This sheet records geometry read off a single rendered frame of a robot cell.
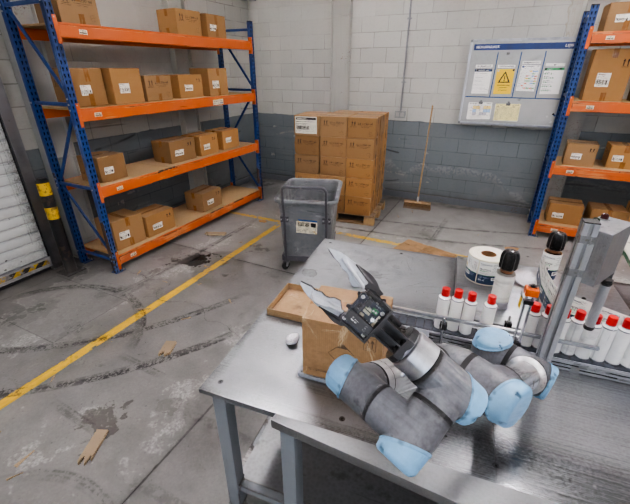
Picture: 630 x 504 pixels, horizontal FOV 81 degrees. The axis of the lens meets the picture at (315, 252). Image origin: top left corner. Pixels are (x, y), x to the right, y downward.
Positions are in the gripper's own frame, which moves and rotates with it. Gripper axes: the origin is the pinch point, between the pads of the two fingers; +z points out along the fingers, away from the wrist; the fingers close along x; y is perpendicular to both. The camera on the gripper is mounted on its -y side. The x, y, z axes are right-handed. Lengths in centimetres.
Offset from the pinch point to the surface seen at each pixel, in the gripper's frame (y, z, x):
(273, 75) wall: -554, 309, -137
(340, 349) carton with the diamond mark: -68, -21, 24
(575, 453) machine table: -60, -97, -4
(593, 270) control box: -63, -64, -52
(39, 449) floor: -122, 59, 195
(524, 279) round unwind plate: -149, -80, -55
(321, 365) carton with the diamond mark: -74, -21, 35
